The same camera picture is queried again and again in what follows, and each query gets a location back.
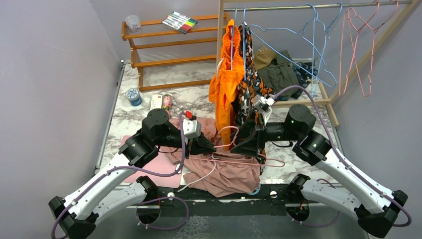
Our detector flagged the pink shorts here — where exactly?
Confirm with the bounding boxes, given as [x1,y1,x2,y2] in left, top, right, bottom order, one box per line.
[159,118,262,199]

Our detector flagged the pink wire hanger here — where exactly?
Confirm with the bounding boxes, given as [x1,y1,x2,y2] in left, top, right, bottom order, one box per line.
[337,0,400,97]
[188,125,286,168]

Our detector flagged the camouflage orange black shorts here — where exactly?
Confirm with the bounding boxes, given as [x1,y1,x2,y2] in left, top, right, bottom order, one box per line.
[234,22,274,166]

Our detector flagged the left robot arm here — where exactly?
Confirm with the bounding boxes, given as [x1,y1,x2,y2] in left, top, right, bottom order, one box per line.
[48,109,216,239]

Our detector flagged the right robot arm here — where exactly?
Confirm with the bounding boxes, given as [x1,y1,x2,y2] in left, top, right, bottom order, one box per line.
[231,104,408,239]

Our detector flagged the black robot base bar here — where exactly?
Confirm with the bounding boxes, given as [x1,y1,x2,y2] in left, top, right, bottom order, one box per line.
[131,183,320,219]

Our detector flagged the blue hanger holding shorts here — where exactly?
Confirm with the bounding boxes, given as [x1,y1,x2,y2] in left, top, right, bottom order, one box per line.
[240,8,247,81]

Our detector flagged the pink clipboard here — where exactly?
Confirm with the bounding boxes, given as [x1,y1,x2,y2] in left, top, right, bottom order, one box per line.
[123,153,182,188]

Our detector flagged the clear plastic toy package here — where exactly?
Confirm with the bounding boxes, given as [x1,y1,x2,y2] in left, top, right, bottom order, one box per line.
[248,183,261,195]

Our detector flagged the pink floral bottle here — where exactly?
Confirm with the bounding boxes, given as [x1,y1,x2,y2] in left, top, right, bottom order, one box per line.
[162,94,172,117]

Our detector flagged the white rectangular box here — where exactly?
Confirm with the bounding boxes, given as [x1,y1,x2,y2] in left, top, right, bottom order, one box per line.
[150,94,163,110]

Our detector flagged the olive green garment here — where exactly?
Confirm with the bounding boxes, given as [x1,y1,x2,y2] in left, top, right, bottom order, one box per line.
[258,52,299,94]

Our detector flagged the tan folded garment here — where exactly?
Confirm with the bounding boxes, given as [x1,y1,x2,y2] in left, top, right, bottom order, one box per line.
[254,46,276,70]

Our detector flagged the wooden shelf rack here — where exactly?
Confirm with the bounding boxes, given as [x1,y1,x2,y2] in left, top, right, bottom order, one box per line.
[121,14,218,91]

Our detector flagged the marker pen set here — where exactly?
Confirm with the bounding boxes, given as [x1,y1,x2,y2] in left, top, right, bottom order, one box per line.
[161,11,199,34]

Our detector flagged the clear plastic cup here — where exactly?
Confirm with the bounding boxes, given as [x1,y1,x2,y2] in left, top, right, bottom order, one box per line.
[125,15,141,34]

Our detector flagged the metal hanging rod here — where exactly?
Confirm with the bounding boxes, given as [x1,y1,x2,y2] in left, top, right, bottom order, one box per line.
[223,0,415,12]

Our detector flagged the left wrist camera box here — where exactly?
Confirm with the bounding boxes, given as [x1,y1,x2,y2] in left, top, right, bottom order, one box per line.
[182,111,202,139]

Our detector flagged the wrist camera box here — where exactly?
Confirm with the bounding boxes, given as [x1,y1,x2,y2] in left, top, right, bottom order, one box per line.
[252,95,275,125]
[182,111,202,139]

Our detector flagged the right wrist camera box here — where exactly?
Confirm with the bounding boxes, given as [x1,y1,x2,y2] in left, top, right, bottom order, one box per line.
[252,95,275,125]

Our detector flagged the wooden clothes rack frame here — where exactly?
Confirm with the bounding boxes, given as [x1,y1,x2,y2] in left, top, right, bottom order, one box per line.
[216,0,421,127]

